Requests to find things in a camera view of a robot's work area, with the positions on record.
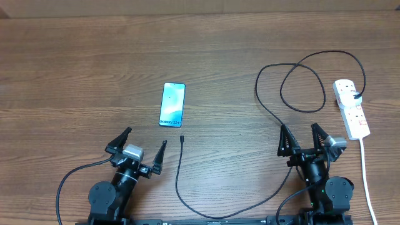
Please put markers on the white power strip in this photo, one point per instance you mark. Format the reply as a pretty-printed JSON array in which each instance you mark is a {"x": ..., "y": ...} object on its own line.
[{"x": 354, "y": 119}]

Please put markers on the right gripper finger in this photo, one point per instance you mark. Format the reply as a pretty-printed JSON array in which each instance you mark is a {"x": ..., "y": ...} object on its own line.
[
  {"x": 288, "y": 145},
  {"x": 319, "y": 136}
]

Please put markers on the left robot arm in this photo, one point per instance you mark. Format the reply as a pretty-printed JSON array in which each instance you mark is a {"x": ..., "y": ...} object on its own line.
[{"x": 109, "y": 200}]

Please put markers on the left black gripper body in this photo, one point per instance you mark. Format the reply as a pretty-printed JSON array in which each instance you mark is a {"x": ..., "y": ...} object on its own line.
[{"x": 144, "y": 170}]

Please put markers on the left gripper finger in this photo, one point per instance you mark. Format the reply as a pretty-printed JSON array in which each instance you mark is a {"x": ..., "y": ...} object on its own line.
[
  {"x": 117, "y": 144},
  {"x": 158, "y": 160}
]

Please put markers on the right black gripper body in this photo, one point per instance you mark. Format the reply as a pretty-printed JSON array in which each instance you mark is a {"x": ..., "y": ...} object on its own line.
[{"x": 300, "y": 156}]

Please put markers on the white charger plug adapter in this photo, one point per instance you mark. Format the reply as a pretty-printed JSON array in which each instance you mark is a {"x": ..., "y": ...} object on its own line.
[{"x": 349, "y": 99}]

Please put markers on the Samsung Galaxy smartphone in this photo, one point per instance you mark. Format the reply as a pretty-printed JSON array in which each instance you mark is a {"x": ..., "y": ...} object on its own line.
[{"x": 172, "y": 105}]

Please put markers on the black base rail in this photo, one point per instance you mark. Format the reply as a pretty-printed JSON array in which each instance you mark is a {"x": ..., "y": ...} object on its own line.
[{"x": 269, "y": 220}]

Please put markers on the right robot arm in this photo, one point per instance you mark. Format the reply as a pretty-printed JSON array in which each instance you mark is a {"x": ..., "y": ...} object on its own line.
[{"x": 329, "y": 196}]

